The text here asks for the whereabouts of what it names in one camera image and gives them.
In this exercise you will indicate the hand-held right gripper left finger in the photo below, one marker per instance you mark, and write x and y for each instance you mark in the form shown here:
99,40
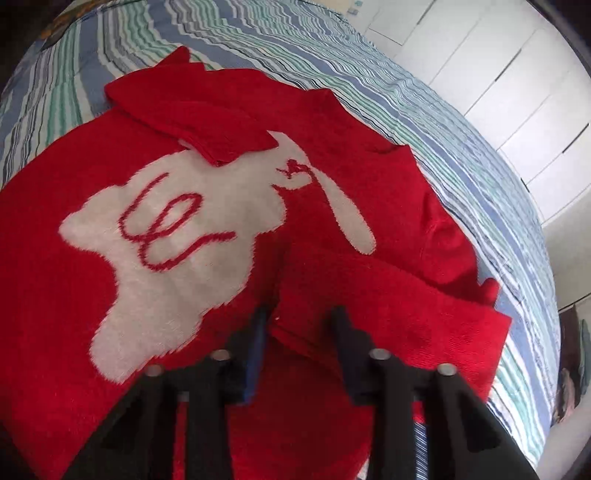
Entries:
253,364

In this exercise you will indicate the red knit sweater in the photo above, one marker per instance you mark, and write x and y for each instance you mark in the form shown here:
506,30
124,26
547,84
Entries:
194,230

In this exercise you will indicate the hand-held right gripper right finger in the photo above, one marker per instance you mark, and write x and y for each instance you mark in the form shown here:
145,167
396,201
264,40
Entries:
352,369

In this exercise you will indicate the striped bed sheet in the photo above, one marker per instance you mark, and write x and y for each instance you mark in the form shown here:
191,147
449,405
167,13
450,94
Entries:
415,138

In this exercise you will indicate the white wardrobe doors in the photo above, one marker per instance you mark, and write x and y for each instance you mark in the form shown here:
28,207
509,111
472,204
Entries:
498,69

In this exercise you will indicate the dark bedside clutter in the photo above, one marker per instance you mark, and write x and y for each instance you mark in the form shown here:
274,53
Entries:
571,360

